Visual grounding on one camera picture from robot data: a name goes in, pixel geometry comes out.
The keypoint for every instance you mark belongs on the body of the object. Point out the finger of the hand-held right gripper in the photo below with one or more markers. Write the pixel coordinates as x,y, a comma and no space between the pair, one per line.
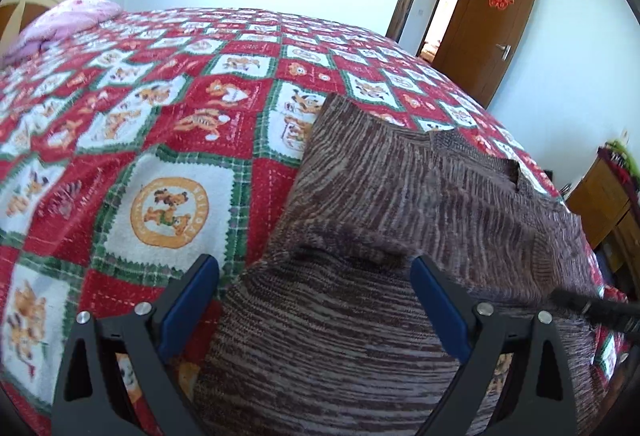
600,311

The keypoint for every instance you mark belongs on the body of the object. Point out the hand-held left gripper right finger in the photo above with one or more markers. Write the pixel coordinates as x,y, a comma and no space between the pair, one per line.
440,306

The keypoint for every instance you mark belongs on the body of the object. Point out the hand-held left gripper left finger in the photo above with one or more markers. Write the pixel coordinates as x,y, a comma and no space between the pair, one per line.
192,301

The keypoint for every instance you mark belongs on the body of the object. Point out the brown knit sweater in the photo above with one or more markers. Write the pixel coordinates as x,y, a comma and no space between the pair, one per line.
375,216

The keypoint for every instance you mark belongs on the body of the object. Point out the wooden cabinet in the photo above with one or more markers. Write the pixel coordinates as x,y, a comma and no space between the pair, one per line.
600,196

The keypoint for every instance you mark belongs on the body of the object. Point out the green and red decoration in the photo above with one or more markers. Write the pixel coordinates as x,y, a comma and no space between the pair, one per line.
620,161

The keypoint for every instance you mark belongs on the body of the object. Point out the red printed bear blanket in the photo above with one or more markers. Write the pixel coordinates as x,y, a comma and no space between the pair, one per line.
150,141

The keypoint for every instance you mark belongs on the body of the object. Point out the brown wooden door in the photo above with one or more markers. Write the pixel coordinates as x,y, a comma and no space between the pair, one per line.
480,46

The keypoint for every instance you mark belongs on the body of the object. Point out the pink pillow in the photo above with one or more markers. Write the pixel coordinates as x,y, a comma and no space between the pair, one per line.
65,21

